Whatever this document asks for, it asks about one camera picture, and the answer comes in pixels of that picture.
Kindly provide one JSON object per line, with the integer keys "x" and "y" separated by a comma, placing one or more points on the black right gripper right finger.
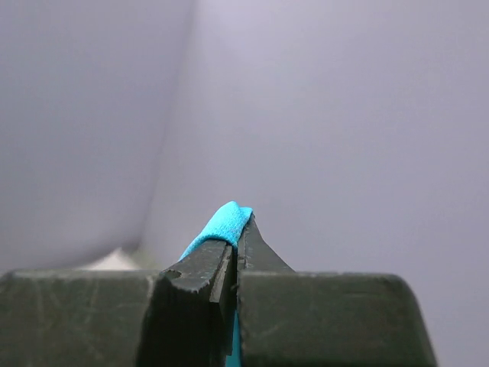
{"x": 297, "y": 318}

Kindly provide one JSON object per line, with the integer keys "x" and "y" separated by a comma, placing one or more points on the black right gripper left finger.
{"x": 181, "y": 316}

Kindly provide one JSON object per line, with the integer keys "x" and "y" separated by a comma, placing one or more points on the teal t shirt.
{"x": 226, "y": 224}

